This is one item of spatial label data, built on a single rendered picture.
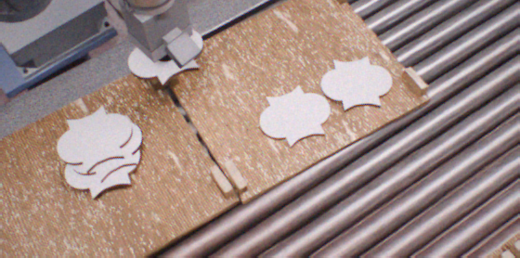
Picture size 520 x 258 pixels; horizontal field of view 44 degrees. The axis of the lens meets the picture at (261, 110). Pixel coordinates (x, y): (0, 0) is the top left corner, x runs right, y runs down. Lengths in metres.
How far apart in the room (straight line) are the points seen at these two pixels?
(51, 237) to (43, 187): 0.10
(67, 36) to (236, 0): 0.36
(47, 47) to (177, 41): 0.43
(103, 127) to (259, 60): 0.33
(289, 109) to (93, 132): 0.36
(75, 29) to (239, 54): 0.35
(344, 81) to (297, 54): 0.12
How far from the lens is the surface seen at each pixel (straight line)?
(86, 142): 1.19
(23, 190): 1.24
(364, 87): 1.25
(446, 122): 1.27
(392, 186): 1.19
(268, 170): 1.16
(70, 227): 1.18
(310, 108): 1.22
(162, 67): 1.13
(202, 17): 1.40
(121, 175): 1.17
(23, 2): 1.40
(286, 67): 1.28
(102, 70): 1.36
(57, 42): 1.42
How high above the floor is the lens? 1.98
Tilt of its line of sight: 58 degrees down
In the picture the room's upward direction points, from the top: 4 degrees counter-clockwise
